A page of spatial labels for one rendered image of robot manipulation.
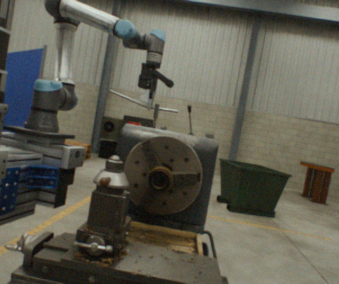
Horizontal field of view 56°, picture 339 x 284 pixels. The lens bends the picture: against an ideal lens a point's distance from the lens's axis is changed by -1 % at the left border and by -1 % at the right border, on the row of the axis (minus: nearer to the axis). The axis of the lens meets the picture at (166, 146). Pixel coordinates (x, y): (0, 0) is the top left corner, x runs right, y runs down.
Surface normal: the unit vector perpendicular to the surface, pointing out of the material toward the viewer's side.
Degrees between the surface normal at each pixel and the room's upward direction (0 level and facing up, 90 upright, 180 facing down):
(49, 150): 90
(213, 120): 90
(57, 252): 0
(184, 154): 90
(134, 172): 90
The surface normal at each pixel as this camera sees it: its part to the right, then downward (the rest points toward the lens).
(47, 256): 0.17, -0.98
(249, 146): -0.10, 0.04
